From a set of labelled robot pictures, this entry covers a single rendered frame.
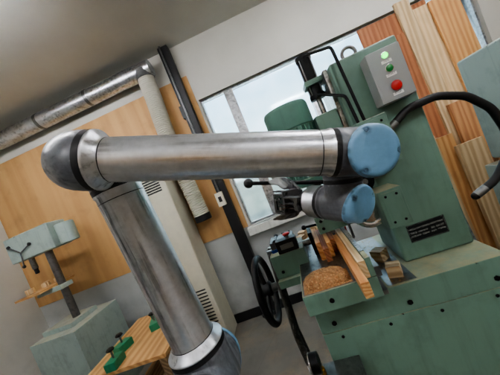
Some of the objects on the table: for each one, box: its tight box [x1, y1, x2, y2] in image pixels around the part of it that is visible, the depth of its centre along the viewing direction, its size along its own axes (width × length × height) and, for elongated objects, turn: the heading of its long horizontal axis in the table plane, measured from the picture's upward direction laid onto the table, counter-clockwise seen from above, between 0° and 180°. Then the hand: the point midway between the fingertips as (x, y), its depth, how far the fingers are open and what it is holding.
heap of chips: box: [303, 266, 353, 296], centre depth 74 cm, size 9×14×4 cm, turn 166°
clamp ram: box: [298, 228, 319, 255], centre depth 98 cm, size 9×8×9 cm
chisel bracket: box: [314, 218, 353, 234], centre depth 97 cm, size 7×14×8 cm, turn 166°
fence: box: [340, 228, 376, 277], centre depth 96 cm, size 60×2×6 cm, turn 76°
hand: (275, 197), depth 88 cm, fingers closed on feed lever, 14 cm apart
